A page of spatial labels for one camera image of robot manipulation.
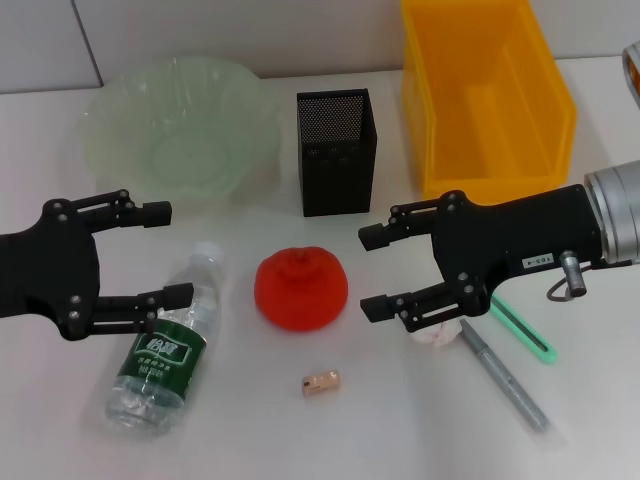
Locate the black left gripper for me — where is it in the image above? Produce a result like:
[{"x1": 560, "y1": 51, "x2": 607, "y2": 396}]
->
[{"x1": 0, "y1": 188, "x2": 195, "y2": 342}]

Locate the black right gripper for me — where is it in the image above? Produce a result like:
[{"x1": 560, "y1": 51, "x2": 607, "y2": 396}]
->
[{"x1": 358, "y1": 183, "x2": 604, "y2": 334}]

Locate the red tomato-shaped toy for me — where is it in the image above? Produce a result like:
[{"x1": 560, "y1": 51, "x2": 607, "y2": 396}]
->
[{"x1": 253, "y1": 247, "x2": 350, "y2": 332}]

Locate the white paper ball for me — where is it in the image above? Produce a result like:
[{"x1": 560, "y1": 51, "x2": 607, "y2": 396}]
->
[{"x1": 408, "y1": 317, "x2": 464, "y2": 349}]

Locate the clear green-label water bottle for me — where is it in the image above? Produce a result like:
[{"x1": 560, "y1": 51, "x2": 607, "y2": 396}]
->
[{"x1": 103, "y1": 242, "x2": 225, "y2": 440}]

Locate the black mesh pen holder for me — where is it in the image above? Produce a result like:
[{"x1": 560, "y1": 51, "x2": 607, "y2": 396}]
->
[{"x1": 295, "y1": 88, "x2": 377, "y2": 218}]

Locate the green glass fruit plate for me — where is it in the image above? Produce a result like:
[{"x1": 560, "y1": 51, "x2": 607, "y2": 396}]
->
[{"x1": 78, "y1": 55, "x2": 280, "y2": 217}]

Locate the green utility knife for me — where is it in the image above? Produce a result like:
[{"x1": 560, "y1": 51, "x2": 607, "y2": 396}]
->
[{"x1": 489, "y1": 292, "x2": 560, "y2": 366}]

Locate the grey marker pen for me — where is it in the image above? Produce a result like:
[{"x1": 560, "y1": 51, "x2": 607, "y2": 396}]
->
[{"x1": 458, "y1": 318, "x2": 566, "y2": 449}]

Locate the yellow plastic bin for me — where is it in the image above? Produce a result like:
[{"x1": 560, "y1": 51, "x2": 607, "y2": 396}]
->
[{"x1": 400, "y1": 0, "x2": 579, "y2": 207}]

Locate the right gripper plug with cable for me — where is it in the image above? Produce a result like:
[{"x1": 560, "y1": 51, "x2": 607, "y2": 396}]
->
[{"x1": 547, "y1": 249, "x2": 616, "y2": 304}]

